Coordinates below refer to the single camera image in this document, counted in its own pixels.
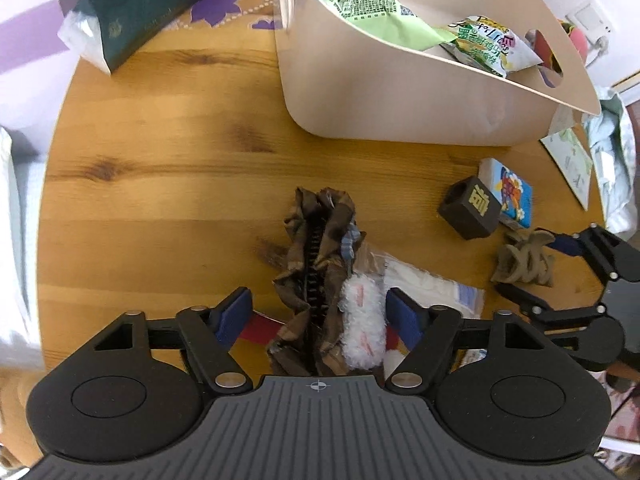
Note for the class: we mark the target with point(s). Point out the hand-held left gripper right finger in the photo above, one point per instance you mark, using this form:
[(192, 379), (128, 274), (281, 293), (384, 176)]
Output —
[(400, 316)]

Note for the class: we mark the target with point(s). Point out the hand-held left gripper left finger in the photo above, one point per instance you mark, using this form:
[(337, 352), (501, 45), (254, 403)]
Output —
[(233, 317)]

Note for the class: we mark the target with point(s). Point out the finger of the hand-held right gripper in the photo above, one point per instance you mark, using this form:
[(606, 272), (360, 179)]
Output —
[(530, 304), (567, 245)]

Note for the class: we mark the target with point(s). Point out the brown hair claw clip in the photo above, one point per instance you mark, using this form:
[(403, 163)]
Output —
[(520, 260)]

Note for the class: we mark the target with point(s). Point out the brown fabric hair clip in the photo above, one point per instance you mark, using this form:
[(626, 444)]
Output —
[(327, 240)]

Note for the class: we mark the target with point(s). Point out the beige plastic storage basket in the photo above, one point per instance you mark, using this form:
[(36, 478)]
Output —
[(375, 95)]

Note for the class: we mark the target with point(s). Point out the red flat item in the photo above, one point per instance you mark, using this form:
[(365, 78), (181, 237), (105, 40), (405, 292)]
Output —
[(260, 329)]

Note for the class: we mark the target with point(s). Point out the white fluffy hair clip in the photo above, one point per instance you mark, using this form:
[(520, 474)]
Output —
[(361, 320)]

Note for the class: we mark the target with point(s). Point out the clear plastic bag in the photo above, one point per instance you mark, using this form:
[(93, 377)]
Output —
[(430, 280)]

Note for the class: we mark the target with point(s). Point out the blue cartoon card box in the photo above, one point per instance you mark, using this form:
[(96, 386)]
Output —
[(511, 190)]

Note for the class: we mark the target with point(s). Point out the white paper leaflet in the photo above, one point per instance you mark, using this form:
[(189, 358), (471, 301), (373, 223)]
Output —
[(570, 156)]

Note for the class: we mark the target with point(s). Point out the pale green plastic bag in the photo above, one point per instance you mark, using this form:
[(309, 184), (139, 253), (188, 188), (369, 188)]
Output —
[(616, 160)]

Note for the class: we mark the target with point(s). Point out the brown cube block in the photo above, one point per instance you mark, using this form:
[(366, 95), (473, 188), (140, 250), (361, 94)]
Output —
[(470, 210)]

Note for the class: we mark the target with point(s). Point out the round wooden desk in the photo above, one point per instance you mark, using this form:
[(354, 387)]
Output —
[(150, 160)]

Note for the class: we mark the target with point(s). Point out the pink round object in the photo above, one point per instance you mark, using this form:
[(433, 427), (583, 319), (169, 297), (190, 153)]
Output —
[(575, 40)]

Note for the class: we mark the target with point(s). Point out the yellow green snack packet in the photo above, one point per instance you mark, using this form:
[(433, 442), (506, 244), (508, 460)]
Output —
[(485, 45)]

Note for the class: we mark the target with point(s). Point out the dark green tissue pack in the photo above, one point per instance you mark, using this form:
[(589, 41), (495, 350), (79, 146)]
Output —
[(135, 15)]

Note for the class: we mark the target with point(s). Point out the white wall socket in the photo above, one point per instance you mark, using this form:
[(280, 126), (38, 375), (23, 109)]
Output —
[(590, 17)]

